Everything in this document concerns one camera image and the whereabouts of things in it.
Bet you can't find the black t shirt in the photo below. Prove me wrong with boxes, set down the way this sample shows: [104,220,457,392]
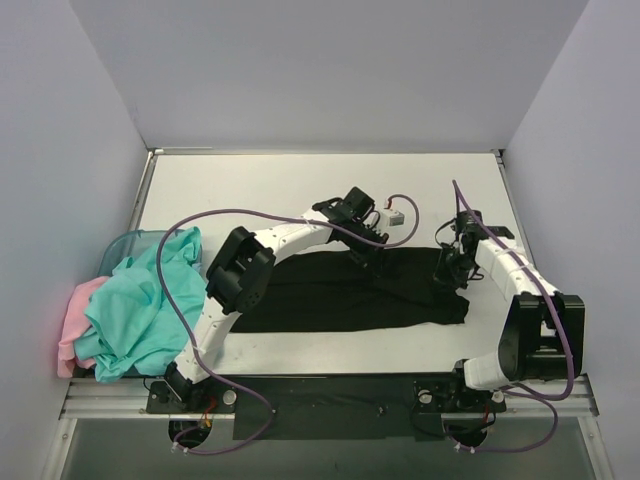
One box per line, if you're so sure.
[232,247,469,334]

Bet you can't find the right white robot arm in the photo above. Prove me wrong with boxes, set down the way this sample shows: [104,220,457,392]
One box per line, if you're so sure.
[434,210,586,409]

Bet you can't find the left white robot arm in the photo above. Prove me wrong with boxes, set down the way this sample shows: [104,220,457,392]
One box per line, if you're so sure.
[164,187,388,412]

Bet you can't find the clear plastic bin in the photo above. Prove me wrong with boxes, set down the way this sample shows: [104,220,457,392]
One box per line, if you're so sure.
[97,228,204,279]

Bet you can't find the teal t shirt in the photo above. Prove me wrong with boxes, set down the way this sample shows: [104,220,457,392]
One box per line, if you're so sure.
[74,227,205,383]

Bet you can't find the pink t shirt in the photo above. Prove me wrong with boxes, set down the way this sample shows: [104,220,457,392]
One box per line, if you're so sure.
[57,276,109,379]

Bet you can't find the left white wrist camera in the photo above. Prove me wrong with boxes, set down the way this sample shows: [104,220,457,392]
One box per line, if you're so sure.
[374,200,405,233]

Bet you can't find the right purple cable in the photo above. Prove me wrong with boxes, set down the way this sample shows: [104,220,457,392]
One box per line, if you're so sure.
[451,178,576,454]

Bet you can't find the aluminium rail frame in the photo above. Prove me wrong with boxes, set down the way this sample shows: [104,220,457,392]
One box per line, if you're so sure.
[60,375,599,420]

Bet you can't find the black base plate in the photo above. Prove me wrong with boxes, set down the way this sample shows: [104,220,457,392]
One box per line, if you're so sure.
[146,373,506,444]

